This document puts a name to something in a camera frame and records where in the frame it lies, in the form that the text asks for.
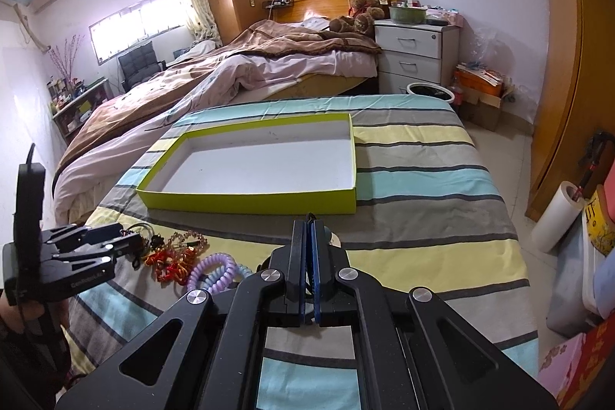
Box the red gold knot ornament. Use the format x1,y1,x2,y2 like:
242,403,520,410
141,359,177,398
144,247,197,286

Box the purple spiral hair tie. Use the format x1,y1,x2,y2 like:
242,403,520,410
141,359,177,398
186,251,240,295

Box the blue spiral hair tie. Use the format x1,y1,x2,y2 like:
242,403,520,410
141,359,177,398
201,263,253,295

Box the black gold hair clip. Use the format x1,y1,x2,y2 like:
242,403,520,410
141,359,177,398
148,234,165,252

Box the left hand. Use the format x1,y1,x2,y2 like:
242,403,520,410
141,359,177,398
0,292,70,334

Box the brown pink duvet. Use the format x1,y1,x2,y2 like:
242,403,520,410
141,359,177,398
52,20,382,224

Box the lime green shallow box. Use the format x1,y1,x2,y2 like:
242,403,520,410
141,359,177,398
136,112,356,216

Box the low desk shelf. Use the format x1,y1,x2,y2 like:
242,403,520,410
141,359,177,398
50,77,114,144

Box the striped bed sheet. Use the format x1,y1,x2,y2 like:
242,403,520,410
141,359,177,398
61,95,540,410

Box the pink flower branches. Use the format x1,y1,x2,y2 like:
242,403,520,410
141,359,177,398
48,34,83,85

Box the black office chair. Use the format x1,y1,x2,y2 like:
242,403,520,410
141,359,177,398
118,41,167,93

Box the white black waste bin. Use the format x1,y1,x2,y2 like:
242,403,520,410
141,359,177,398
406,82,455,104

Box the white bedside drawer cabinet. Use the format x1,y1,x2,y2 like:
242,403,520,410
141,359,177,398
374,20,461,94

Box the white paper roll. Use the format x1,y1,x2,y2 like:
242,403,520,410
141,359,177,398
530,181,585,253

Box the cardboard box with books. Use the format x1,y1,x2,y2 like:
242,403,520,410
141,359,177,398
454,63,515,131

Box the wooden headboard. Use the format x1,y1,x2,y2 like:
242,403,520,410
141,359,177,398
273,0,401,25

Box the brown teddy bear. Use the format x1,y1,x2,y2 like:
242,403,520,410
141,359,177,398
328,0,390,37

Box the green bowl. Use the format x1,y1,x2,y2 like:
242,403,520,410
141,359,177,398
390,6,426,25

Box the pink plastic box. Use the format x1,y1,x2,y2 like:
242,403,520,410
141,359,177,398
600,164,615,254

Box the large wooden wardrobe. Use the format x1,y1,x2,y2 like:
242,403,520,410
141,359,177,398
525,0,614,221

